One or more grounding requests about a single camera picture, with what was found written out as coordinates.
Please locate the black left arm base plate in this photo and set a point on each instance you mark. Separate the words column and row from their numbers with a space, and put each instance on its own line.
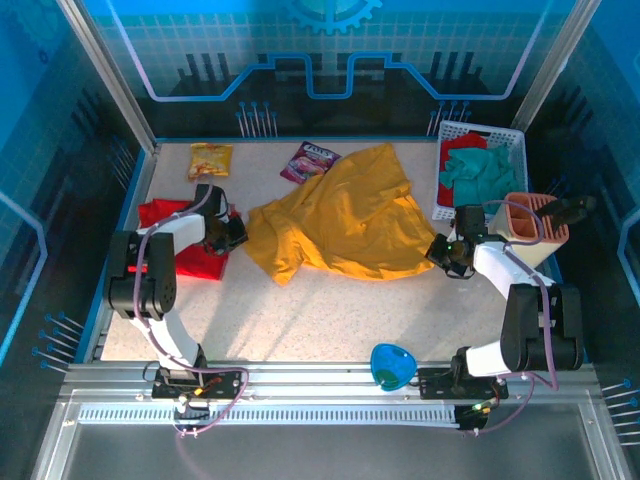
column 225, row 382

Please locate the black knife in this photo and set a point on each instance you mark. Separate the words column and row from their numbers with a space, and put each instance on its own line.
column 580, row 204
column 555, row 212

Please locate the aluminium mounting rail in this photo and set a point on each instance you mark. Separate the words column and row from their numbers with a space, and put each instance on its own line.
column 310, row 377

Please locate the pink cream utensil holder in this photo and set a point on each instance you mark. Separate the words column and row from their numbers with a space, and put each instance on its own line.
column 532, row 245

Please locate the blue rounded plastic disc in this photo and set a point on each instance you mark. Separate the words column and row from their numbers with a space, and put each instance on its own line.
column 392, row 365

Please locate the crumpled red t-shirt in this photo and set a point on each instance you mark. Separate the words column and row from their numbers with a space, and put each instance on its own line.
column 462, row 141

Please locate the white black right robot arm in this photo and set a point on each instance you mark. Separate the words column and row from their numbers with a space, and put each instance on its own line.
column 530, row 325

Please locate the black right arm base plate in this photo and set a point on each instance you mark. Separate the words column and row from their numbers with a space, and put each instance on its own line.
column 435, row 384

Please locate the teal t-shirt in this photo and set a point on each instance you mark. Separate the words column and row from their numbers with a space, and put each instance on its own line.
column 482, row 175

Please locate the white plastic basket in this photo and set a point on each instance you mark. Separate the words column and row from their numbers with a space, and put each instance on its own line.
column 515, row 142

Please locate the aluminium frame post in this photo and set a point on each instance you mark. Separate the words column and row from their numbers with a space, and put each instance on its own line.
column 552, row 65
column 107, row 75

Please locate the yellow t-shirt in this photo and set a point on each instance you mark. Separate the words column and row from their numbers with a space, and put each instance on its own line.
column 350, row 220

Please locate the purple candy bag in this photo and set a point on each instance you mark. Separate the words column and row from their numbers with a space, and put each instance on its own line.
column 305, row 162

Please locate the folded red t-shirt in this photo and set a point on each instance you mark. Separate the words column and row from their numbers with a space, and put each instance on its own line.
column 160, row 215

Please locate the yellow snack bag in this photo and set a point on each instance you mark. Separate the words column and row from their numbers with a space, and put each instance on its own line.
column 210, row 162

